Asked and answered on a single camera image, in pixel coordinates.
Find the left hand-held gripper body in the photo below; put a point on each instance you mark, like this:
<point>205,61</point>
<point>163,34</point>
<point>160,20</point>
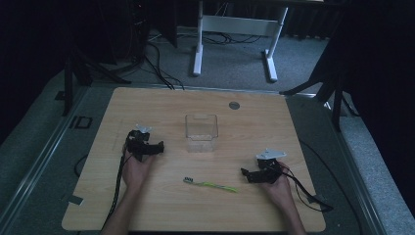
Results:
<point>137,143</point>

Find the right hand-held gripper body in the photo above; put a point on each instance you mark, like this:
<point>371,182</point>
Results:
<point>269,171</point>

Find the green toothbrush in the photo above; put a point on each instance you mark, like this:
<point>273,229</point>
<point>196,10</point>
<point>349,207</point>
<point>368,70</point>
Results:
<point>212,185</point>

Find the clear plastic box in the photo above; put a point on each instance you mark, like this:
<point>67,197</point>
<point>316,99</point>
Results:
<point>201,135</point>

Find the person's right hand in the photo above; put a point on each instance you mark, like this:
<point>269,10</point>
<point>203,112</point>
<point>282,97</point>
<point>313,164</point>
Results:
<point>282,191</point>

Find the person's left hand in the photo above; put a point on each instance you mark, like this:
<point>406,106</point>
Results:
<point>135,173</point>

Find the grey round table grommet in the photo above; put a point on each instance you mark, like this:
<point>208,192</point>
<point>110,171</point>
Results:
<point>234,105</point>

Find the black metal stand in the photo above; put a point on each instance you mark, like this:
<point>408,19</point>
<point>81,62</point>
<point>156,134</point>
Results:
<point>336,98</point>
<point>69,88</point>

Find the black rectangular floor frame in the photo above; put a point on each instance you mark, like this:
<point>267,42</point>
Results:
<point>81,122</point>

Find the metal floor rail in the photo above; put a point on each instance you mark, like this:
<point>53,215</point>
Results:
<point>39,166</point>
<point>355,176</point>

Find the white desk frame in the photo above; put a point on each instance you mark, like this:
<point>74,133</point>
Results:
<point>239,25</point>

